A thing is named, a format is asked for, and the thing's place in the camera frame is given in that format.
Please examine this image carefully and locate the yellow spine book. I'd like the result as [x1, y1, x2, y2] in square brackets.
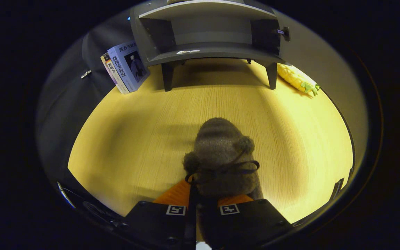
[100, 52, 130, 95]

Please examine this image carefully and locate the grey shoe cabinet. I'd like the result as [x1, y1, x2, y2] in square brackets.
[130, 0, 291, 92]

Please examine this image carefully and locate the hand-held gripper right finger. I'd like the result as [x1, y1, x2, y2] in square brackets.
[200, 194, 294, 250]

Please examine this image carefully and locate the yellow plush toy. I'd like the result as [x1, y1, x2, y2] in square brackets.
[277, 63, 320, 97]

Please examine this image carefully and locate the brown fuzzy shoe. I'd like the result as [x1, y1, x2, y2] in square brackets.
[183, 117, 264, 243]

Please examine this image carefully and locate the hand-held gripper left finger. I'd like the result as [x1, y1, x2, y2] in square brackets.
[122, 179, 198, 250]

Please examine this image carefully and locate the black backdrop cloth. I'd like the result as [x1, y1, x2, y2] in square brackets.
[37, 17, 134, 198]

